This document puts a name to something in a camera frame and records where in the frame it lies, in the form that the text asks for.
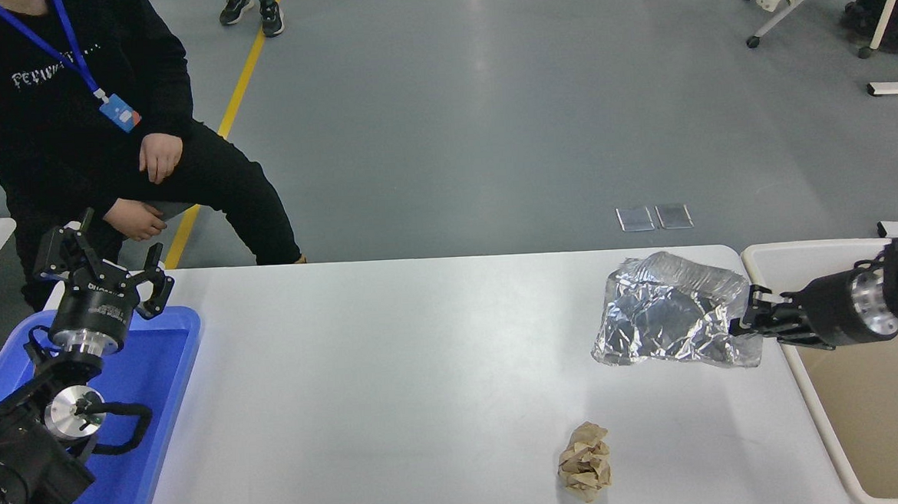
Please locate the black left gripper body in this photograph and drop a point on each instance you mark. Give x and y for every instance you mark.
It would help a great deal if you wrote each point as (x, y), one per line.
(99, 312)

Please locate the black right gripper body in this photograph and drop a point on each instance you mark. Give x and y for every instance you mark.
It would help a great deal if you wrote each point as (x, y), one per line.
(832, 309)

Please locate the foil tray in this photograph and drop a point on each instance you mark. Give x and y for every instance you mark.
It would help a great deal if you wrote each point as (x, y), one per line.
(668, 317)

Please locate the tan paper ball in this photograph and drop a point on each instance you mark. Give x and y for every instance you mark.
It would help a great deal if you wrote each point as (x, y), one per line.
(585, 464)

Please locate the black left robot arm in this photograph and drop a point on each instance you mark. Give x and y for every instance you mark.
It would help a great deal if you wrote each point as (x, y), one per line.
(14, 463)

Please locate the person's right hand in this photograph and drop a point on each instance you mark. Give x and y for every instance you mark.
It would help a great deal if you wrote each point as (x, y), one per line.
(136, 220)

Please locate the person's left hand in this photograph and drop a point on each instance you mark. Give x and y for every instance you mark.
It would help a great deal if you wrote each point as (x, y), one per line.
(161, 156)

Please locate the blue plastic tray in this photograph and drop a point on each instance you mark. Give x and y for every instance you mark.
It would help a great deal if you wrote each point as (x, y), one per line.
(156, 390)

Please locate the large pale plastic bin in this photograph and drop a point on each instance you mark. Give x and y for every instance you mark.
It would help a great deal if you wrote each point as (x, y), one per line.
(888, 413)

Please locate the metal floor plate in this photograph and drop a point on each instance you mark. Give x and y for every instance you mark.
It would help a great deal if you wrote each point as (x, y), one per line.
(673, 216)
(635, 218)

